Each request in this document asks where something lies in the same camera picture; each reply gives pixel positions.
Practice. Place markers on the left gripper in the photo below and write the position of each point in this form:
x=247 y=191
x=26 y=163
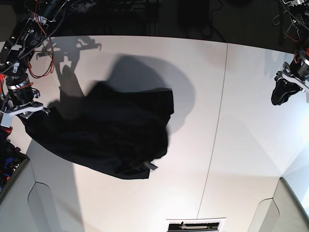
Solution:
x=293 y=78

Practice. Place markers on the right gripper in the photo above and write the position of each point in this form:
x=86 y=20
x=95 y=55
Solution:
x=19 y=100

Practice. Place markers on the black printed t-shirt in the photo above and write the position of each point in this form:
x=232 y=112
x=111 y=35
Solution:
x=115 y=133

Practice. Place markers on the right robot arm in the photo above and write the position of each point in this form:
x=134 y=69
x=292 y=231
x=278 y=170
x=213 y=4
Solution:
x=37 y=22

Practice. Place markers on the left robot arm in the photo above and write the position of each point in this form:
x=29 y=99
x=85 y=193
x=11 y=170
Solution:
x=298 y=11

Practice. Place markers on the orange black tool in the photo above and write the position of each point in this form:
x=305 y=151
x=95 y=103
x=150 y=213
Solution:
x=2 y=77

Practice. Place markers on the grey bin with clothes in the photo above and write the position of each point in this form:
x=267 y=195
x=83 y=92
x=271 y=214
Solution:
x=12 y=163

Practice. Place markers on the white label card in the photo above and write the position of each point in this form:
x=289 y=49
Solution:
x=195 y=225

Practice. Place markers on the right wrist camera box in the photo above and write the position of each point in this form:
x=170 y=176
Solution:
x=5 y=119

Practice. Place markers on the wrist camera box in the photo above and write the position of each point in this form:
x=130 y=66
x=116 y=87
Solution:
x=307 y=96
x=5 y=119

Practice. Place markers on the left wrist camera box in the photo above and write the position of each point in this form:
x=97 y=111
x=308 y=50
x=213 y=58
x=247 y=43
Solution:
x=307 y=96

